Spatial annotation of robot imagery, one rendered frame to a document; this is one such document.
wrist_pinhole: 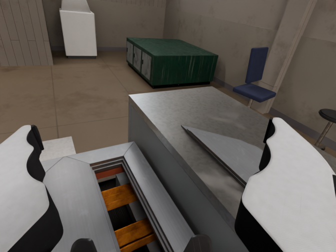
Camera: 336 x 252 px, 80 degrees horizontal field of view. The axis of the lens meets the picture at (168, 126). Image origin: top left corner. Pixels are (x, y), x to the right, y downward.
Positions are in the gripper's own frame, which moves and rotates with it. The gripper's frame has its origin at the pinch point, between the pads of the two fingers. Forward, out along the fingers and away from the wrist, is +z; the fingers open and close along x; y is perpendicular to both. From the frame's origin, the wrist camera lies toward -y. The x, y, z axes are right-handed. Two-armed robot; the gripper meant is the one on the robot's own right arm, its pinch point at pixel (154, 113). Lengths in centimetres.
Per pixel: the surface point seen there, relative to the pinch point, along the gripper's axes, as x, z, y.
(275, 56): 178, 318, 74
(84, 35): -193, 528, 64
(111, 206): -25, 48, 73
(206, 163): 14, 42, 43
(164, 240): -1, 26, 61
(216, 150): 19, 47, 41
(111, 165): -26, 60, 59
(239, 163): 25, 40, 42
